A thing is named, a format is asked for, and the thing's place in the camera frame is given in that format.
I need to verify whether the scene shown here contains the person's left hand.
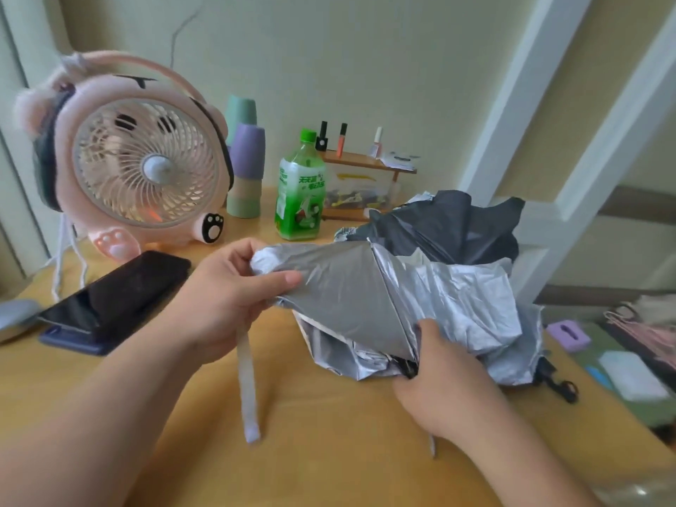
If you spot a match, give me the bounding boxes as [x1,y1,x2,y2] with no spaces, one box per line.
[173,238,303,365]

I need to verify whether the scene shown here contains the person's right hand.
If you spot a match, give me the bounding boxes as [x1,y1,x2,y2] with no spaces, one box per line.
[393,319,511,447]

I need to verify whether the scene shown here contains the silver and black folding umbrella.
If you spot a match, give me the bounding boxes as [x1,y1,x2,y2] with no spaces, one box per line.
[236,190,580,460]

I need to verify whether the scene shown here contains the person's right forearm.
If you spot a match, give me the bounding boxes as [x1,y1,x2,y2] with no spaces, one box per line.
[454,409,603,507]

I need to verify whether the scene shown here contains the person's left forearm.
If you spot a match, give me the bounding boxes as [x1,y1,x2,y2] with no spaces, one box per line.
[0,311,212,507]

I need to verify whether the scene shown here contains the light green cup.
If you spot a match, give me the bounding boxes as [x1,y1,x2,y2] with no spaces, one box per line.
[226,198,262,219]

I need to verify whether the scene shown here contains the green drink bottle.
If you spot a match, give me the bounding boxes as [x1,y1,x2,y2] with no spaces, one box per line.
[274,129,327,242]

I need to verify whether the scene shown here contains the beige cup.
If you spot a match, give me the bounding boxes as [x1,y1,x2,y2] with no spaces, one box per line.
[227,176,264,202]

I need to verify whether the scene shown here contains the clear box of small items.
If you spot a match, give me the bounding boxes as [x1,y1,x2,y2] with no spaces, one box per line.
[323,171,398,212]

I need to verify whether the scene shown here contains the purple small box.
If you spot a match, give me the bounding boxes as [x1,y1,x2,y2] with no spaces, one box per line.
[545,320,592,353]

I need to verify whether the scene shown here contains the purple cup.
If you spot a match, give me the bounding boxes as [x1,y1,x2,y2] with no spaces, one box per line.
[229,123,266,181]

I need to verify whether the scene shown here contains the small wooden shelf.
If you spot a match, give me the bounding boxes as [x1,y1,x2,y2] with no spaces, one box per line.
[319,150,418,223]

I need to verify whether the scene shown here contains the black smartphone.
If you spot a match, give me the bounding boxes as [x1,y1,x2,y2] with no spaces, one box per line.
[37,250,192,357]

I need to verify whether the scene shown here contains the blue small item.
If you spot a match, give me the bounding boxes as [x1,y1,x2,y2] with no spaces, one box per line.
[584,366,615,392]

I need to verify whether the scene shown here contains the teal green cup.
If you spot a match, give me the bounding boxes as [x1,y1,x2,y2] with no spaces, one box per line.
[225,94,258,148]

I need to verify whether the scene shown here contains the white paper packet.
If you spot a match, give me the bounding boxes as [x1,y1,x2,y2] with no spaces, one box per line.
[380,151,421,171]

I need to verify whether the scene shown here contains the pink desk fan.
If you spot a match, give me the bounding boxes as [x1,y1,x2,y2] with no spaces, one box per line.
[50,74,236,259]

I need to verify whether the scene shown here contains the white flat box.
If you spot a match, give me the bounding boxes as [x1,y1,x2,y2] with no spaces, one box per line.
[599,351,670,402]

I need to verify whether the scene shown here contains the white bed ladder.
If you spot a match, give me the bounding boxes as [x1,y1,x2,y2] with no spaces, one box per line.
[458,0,676,308]

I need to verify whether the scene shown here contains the clear plastic object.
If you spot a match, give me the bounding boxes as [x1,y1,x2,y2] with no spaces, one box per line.
[591,469,676,507]

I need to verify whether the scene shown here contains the grey rounded object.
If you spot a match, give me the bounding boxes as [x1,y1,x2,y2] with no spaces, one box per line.
[0,299,44,344]

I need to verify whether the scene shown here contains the pink plush headphones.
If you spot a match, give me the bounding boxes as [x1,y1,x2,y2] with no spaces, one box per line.
[13,50,236,213]

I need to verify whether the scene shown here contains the pink cord bundle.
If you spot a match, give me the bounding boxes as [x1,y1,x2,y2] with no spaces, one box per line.
[603,303,676,365]

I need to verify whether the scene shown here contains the white fan cable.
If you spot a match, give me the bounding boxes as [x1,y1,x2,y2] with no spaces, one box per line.
[45,213,89,304]

